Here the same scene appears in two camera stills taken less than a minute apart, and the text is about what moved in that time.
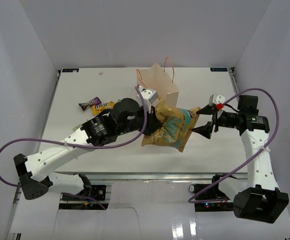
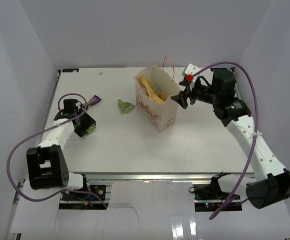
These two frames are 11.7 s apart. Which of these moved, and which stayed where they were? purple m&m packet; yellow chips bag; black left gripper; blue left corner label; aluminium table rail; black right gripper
Moved: yellow chips bag; black left gripper; black right gripper
Stayed: aluminium table rail; purple m&m packet; blue left corner label
